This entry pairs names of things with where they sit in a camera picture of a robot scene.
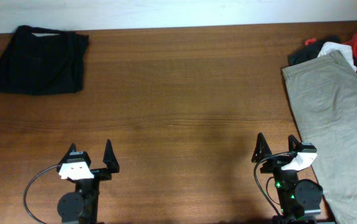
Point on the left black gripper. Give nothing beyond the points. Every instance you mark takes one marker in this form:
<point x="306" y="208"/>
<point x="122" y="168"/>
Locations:
<point x="105" y="174"/>

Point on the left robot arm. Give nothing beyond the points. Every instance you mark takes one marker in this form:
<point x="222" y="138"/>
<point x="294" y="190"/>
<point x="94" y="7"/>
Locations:
<point x="81" y="205"/>

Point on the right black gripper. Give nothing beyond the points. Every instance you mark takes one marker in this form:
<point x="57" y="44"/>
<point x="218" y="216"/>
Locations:
<point x="275" y="163"/>

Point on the khaki shorts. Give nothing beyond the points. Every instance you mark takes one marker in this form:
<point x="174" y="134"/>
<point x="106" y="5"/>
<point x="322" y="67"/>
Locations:
<point x="323" y="99"/>

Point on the folded black garment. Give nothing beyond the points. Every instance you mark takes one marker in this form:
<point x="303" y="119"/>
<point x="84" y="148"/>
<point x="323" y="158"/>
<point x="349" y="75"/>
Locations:
<point x="39" y="61"/>

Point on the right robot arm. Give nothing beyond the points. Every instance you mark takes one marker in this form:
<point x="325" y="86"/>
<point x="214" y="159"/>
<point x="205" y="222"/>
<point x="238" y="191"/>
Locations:
<point x="298" y="199"/>

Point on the black garment in pile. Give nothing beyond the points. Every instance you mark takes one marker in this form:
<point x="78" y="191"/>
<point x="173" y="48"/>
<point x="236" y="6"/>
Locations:
<point x="305" y="54"/>

